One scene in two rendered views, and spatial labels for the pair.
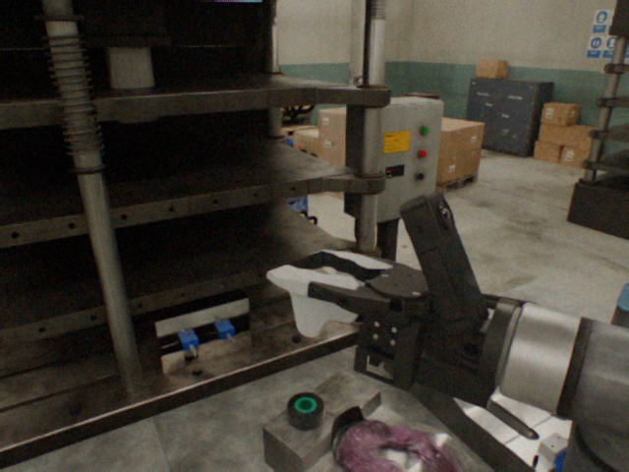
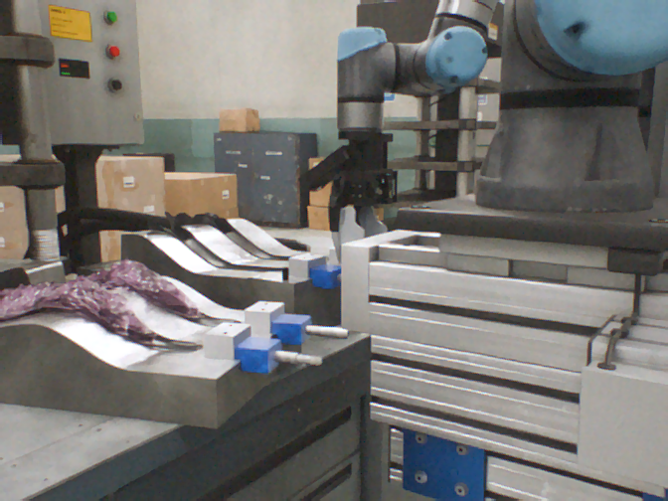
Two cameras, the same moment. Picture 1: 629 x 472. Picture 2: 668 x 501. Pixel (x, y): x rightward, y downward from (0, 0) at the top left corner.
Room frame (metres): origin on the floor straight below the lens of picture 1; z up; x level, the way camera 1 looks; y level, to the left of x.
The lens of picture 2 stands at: (-0.27, -0.06, 1.10)
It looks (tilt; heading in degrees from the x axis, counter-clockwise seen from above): 10 degrees down; 334
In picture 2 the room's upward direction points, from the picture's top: straight up
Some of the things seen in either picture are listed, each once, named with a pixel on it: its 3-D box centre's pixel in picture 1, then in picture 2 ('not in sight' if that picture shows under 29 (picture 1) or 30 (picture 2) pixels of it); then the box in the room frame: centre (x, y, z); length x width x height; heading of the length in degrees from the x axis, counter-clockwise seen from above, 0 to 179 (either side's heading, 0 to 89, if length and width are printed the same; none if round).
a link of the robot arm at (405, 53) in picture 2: not in sight; (426, 68); (0.67, -0.68, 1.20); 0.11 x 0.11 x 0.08; 73
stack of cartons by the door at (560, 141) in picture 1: (569, 135); (345, 194); (6.80, -3.71, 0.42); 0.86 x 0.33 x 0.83; 35
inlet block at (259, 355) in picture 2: not in sight; (266, 355); (0.44, -0.32, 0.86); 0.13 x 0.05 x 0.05; 47
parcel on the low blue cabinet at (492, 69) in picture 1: (491, 69); (239, 120); (7.90, -2.82, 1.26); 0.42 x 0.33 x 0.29; 35
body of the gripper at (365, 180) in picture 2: not in sight; (363, 169); (0.71, -0.59, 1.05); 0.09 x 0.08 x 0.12; 29
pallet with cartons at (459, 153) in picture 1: (423, 150); (157, 217); (5.90, -1.36, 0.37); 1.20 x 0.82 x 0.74; 43
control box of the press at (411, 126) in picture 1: (382, 291); (84, 274); (1.62, -0.27, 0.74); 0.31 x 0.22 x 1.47; 119
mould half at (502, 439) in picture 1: (486, 385); (228, 265); (0.91, -0.43, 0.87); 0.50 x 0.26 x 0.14; 29
